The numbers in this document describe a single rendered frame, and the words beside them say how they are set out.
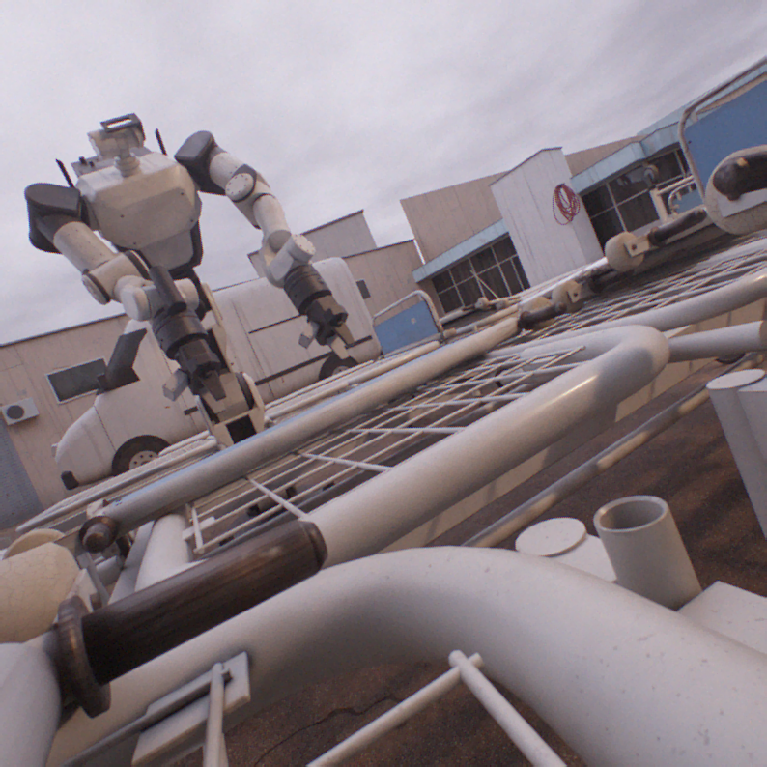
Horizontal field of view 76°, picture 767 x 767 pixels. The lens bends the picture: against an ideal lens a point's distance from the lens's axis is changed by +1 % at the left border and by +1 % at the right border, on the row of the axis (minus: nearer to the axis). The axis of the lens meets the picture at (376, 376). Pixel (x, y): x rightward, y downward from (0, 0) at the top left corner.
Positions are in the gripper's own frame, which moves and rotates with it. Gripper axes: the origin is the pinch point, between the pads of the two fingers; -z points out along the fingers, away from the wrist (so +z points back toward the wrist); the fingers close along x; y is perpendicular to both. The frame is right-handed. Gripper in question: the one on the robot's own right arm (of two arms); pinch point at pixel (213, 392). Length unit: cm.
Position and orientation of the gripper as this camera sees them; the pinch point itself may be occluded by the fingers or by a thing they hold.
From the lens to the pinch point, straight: 97.5
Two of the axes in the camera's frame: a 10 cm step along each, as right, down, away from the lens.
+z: -5.4, -8.0, 2.7
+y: 7.9, -3.7, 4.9
